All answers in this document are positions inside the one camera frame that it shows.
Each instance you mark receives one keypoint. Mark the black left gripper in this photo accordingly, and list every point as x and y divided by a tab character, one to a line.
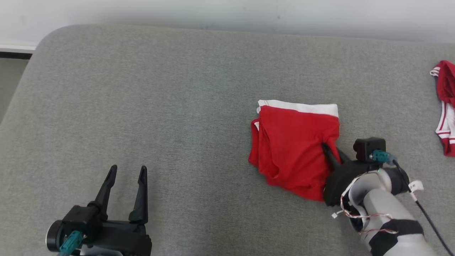
121	238

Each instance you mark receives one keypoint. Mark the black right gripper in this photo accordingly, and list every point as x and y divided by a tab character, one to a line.
341	181

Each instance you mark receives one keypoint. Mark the red garment with white band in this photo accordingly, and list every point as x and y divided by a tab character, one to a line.
291	149

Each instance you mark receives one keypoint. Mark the red garment with striped trim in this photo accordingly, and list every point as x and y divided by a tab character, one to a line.
448	85

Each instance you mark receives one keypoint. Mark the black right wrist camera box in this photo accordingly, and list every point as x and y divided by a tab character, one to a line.
368	147

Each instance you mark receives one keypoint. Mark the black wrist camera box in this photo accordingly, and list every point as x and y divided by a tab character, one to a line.
368	147
80	218

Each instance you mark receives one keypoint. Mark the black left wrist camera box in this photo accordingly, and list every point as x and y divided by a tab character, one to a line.
80	218

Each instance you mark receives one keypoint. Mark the white and black wall skirting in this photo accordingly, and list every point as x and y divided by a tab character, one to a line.
16	51

